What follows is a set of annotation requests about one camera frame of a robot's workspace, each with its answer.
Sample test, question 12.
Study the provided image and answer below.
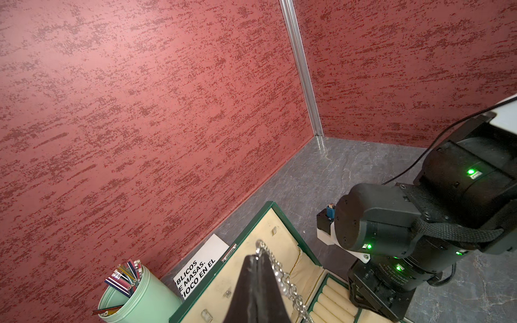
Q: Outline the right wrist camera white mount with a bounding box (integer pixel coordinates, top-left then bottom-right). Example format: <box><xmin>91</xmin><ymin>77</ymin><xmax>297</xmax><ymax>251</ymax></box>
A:
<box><xmin>316</xmin><ymin>203</ymin><xmax>372</xmax><ymax>264</ymax></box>

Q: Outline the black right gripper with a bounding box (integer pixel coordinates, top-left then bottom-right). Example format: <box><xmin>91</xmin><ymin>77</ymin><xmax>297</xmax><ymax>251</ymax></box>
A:
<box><xmin>348</xmin><ymin>260</ymin><xmax>416</xmax><ymax>322</ymax></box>

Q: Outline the silver jewelry chain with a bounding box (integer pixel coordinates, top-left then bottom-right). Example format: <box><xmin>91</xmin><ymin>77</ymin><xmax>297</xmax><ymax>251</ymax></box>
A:
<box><xmin>255</xmin><ymin>240</ymin><xmax>314</xmax><ymax>323</ymax></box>

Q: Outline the coloured pencils bunch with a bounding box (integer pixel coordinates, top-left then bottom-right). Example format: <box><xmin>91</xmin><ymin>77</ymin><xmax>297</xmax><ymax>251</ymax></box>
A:
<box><xmin>91</xmin><ymin>260</ymin><xmax>144</xmax><ymax>317</ymax></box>

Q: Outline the mint green pencil cup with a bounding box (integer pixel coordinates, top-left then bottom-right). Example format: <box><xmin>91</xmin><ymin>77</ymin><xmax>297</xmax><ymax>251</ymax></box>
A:
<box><xmin>98</xmin><ymin>266</ymin><xmax>182</xmax><ymax>322</ymax></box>

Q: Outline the aluminium corner post left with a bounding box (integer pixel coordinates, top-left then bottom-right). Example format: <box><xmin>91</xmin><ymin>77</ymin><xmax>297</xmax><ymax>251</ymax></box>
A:
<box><xmin>280</xmin><ymin>0</ymin><xmax>324</xmax><ymax>137</ymax></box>

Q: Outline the green jewelry box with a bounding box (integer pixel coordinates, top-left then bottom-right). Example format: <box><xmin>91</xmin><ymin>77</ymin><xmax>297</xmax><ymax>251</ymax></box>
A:
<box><xmin>168</xmin><ymin>201</ymin><xmax>413</xmax><ymax>323</ymax></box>

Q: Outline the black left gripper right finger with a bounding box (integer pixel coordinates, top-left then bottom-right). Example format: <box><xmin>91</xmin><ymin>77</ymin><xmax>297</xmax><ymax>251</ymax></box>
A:
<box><xmin>258</xmin><ymin>254</ymin><xmax>290</xmax><ymax>322</ymax></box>

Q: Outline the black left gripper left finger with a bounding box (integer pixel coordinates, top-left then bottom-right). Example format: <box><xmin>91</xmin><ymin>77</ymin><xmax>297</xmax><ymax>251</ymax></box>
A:
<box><xmin>223</xmin><ymin>255</ymin><xmax>259</xmax><ymax>323</ymax></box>

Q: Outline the white book with black text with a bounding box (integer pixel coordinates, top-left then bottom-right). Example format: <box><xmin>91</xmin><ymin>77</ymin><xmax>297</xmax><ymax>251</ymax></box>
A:
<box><xmin>174</xmin><ymin>234</ymin><xmax>229</xmax><ymax>300</ymax></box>

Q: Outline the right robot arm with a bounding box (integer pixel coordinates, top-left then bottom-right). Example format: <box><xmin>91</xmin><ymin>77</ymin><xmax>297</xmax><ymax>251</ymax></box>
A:
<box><xmin>333</xmin><ymin>97</ymin><xmax>516</xmax><ymax>322</ymax></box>

